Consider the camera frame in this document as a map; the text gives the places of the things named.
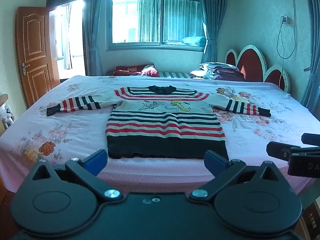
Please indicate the blue pleated curtain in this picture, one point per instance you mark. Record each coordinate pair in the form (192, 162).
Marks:
(312, 55)

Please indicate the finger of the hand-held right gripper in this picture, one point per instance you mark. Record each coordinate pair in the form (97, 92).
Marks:
(311, 139)
(277, 150)

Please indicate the bed with floral sheet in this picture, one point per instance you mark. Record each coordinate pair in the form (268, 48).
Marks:
(75, 130)

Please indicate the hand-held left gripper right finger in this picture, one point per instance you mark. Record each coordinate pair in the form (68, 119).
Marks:
(215, 161)

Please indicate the striped mattress cloth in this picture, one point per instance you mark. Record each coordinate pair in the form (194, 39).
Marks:
(175, 74)

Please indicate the striped cartoon sweater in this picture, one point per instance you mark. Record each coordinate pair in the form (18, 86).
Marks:
(165, 127)

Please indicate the sliding glass window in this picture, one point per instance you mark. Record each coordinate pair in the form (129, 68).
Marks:
(157, 15)

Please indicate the wall socket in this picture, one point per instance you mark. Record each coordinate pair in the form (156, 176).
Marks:
(287, 20)

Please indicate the red scalloped headboard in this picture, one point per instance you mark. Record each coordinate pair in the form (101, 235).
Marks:
(252, 65)

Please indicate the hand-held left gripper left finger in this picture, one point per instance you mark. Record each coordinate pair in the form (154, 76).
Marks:
(96, 161)

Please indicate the pile of folded blankets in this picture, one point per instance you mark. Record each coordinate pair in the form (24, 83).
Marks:
(217, 71)

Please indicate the brown wooden door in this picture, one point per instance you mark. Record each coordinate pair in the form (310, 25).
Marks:
(35, 55)

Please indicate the blue window curtain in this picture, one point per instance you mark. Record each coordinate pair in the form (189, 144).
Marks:
(93, 30)
(212, 20)

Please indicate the dark red pillow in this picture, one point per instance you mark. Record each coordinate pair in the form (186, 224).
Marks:
(132, 70)

